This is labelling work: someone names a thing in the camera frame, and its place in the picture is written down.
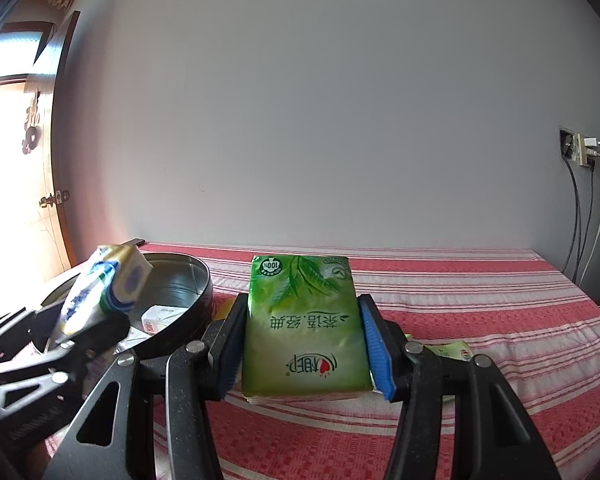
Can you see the green tissue packet red logo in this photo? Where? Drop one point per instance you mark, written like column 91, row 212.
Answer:
column 305, row 320

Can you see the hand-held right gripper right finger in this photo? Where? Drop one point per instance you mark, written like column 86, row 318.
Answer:
column 380, row 355

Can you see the black phone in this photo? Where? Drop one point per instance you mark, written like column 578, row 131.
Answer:
column 134, row 241

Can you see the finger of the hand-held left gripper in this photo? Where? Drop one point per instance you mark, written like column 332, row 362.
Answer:
column 100, row 332
column 15, row 332

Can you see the white charger plug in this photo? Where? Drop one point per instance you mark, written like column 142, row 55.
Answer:
column 590, row 140

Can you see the green tissue packet white label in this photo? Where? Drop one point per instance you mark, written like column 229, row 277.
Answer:
column 450, row 350

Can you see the brass door knob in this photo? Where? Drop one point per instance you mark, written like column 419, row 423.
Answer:
column 47, row 202

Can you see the dark door ornament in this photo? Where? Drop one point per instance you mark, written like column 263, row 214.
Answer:
column 30, row 130

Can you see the wooden door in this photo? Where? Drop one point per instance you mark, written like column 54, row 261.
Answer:
column 55, row 235

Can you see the round metal cookie tin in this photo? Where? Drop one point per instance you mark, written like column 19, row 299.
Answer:
column 180, row 280

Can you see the black wall socket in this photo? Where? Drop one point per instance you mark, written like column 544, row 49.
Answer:
column 567, row 142

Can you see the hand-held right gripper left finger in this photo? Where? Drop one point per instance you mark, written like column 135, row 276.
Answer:
column 227, row 355

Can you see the white and blue tissue packet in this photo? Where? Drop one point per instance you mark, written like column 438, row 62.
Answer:
column 105, row 285

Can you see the wall socket with plugs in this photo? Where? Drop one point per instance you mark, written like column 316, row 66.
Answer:
column 582, row 157

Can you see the red striped bedspread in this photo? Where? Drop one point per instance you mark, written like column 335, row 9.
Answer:
column 480, row 285

